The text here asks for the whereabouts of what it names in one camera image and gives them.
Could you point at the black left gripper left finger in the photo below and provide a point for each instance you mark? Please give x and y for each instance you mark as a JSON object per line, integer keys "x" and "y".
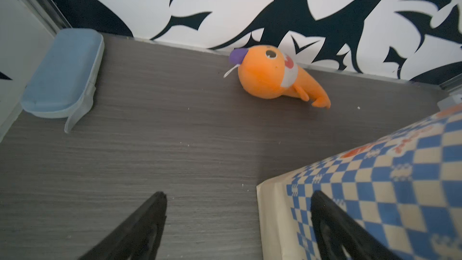
{"x": 138, "y": 237}

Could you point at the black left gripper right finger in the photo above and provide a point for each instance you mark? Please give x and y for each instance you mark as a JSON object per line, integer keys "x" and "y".
{"x": 338, "y": 235}

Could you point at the orange plush toy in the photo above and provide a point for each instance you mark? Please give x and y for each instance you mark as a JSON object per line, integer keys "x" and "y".
{"x": 267, "y": 73}

